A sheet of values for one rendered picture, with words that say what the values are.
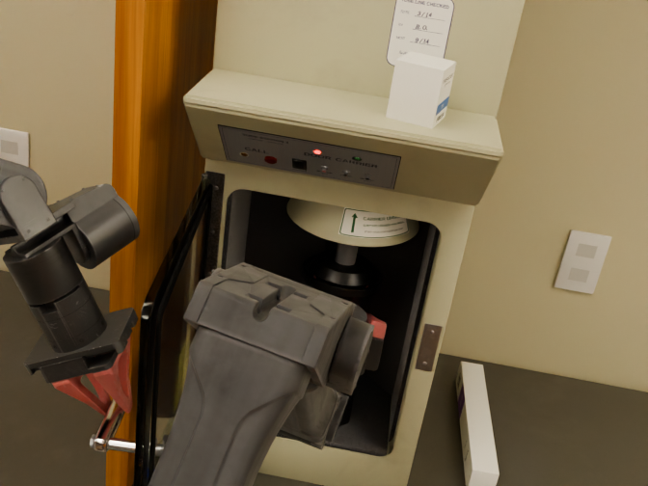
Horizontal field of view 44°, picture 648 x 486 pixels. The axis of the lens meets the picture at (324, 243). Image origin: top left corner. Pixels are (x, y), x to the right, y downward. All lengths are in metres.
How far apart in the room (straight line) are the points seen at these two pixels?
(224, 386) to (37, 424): 0.86
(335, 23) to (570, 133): 0.60
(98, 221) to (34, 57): 0.72
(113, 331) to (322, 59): 0.36
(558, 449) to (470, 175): 0.65
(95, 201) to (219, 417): 0.43
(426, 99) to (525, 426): 0.73
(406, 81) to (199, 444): 0.49
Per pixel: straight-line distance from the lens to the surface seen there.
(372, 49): 0.89
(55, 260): 0.78
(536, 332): 1.54
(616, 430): 1.47
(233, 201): 0.98
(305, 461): 1.16
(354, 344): 0.50
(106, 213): 0.81
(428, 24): 0.88
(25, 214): 0.76
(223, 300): 0.43
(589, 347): 1.57
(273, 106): 0.81
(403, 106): 0.82
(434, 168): 0.84
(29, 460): 1.21
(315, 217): 0.99
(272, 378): 0.42
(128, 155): 0.89
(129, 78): 0.86
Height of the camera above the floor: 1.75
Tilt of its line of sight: 26 degrees down
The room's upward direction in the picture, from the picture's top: 9 degrees clockwise
